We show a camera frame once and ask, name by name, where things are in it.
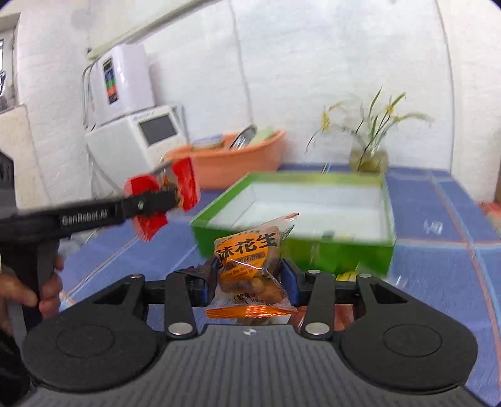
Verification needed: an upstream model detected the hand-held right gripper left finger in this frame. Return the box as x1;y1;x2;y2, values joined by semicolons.
93;258;220;340

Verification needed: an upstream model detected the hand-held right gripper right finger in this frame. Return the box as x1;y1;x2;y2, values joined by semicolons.
280;258;410;340

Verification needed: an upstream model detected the bright red snack packet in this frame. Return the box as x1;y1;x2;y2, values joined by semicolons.
123;157;201;242

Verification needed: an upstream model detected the orange peanut snack packet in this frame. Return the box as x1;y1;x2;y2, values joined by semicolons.
205;213;300;319

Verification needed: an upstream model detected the green cardboard box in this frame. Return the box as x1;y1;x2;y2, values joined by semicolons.
190;171;397;275

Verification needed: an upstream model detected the person's left hand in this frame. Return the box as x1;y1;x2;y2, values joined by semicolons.
0;255;64;334

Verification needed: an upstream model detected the white machine with screen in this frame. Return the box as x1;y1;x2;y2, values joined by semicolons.
85;104;189;190

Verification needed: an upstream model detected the blue lidded container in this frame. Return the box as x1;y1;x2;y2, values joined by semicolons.
191;135;226;150

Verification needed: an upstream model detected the orange plastic basin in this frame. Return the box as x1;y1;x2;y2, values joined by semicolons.
166;130;287;191

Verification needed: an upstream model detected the metal bowl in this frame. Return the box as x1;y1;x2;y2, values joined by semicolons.
229;124;258;151

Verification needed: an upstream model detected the white water purifier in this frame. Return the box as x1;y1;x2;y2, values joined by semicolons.
82;42;156;128

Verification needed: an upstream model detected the pale green bowl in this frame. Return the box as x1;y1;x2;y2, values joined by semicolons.
250;126;277;144

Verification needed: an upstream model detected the glass vase with yellow flowers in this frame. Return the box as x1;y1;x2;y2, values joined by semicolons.
305;88;434;173

